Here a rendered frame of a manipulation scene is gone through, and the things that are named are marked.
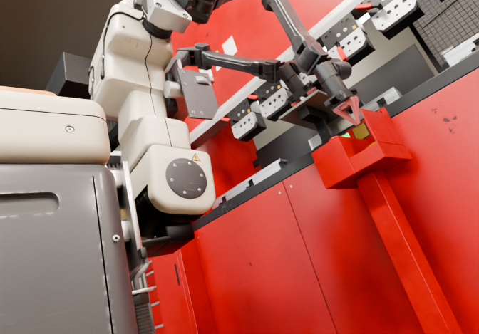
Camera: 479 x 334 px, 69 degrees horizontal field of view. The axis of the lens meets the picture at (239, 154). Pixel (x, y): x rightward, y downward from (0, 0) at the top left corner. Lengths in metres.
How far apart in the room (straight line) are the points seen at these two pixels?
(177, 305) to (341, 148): 1.10
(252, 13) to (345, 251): 1.22
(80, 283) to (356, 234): 0.93
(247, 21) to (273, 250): 1.13
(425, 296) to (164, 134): 0.74
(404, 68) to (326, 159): 1.03
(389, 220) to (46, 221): 0.79
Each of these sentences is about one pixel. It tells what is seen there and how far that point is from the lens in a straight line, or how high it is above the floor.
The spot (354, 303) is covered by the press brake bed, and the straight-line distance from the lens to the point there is 1.29.
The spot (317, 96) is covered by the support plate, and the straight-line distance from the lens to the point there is 1.23.
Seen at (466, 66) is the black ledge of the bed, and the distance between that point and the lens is 1.20.
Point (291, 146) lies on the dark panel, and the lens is 2.19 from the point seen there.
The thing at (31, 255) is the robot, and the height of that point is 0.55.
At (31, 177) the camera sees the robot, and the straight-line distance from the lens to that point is 0.54.
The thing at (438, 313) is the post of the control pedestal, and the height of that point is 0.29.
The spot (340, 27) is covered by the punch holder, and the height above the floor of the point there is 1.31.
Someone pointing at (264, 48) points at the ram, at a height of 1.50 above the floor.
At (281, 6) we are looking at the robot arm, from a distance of 1.27.
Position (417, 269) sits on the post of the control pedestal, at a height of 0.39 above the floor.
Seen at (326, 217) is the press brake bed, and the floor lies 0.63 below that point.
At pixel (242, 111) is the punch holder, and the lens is 1.74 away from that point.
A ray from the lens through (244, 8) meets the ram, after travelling 1.95.
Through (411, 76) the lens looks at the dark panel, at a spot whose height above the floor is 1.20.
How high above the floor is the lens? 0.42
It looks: 23 degrees up
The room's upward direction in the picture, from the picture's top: 18 degrees counter-clockwise
